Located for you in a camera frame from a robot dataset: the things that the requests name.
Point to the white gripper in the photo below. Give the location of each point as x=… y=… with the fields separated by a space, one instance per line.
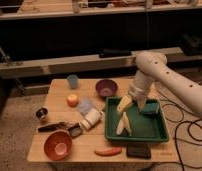
x=138 y=90

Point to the orange apple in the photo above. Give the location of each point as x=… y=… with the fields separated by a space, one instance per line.
x=72 y=100

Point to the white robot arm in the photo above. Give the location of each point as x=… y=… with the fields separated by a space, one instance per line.
x=152 y=66

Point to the green plastic tray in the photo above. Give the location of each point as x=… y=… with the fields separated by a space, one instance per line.
x=145 y=128

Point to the teal sponge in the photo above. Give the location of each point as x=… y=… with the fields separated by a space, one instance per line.
x=150 y=109

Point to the yellow banana pieces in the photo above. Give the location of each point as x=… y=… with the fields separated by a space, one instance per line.
x=124 y=124

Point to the purple bowl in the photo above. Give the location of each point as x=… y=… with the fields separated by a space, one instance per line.
x=106 y=88

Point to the white bottle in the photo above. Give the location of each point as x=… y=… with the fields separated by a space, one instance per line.
x=91 y=119

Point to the black rectangular block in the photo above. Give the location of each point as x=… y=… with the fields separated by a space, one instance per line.
x=138 y=151

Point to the clear plastic bag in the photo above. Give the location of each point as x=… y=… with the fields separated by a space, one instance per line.
x=84 y=106

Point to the orange carrot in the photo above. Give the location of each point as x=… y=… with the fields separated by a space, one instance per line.
x=109 y=152

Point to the black object on beam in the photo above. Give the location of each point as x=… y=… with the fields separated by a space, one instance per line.
x=105 y=53

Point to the wooden beam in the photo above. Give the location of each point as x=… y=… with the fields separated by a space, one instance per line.
x=31 y=68

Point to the blue cup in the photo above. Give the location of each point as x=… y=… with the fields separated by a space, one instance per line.
x=73 y=81

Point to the small dark box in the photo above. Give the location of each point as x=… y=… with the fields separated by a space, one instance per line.
x=75 y=130

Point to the orange bowl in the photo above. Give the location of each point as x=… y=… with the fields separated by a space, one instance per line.
x=58 y=145

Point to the small metal cup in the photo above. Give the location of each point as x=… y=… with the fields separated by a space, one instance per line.
x=42 y=114

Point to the wooden shelf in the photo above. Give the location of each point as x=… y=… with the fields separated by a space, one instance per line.
x=31 y=9

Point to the dark handled tool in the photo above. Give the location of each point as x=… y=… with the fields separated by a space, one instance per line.
x=53 y=127

